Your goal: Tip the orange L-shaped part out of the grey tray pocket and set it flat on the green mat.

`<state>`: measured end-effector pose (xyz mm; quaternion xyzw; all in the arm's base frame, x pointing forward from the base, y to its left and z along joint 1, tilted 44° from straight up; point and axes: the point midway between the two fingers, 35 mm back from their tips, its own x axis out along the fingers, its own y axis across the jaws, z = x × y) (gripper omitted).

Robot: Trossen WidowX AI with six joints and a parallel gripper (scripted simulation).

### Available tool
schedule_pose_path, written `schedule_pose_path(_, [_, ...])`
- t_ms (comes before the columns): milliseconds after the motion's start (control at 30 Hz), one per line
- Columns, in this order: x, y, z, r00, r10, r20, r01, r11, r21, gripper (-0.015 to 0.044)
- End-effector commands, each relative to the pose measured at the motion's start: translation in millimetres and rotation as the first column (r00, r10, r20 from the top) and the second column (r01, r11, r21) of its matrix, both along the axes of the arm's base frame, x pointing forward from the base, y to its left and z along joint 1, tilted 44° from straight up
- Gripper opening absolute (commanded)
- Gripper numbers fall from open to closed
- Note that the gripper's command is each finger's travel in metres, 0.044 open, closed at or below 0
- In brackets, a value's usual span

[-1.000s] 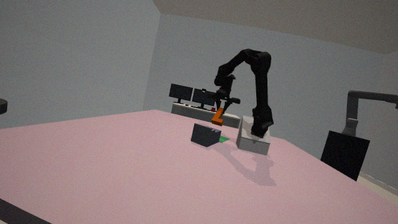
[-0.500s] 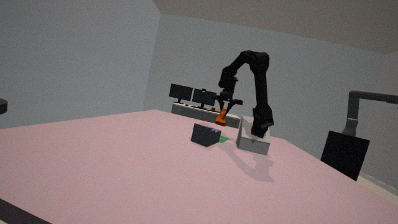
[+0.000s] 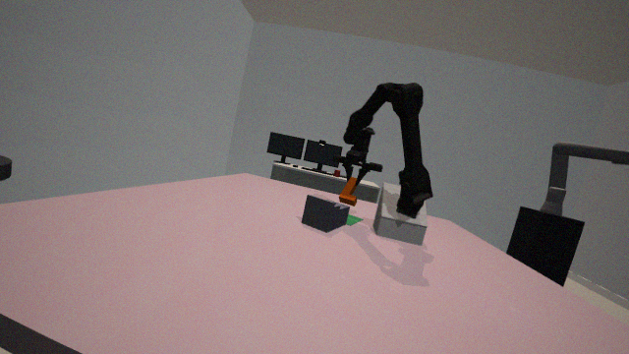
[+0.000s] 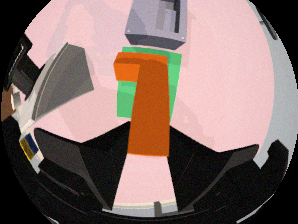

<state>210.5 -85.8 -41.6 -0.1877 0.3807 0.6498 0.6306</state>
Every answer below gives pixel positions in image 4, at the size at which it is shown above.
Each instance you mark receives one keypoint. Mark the orange l-shaped part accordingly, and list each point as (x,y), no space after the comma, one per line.
(150,120)

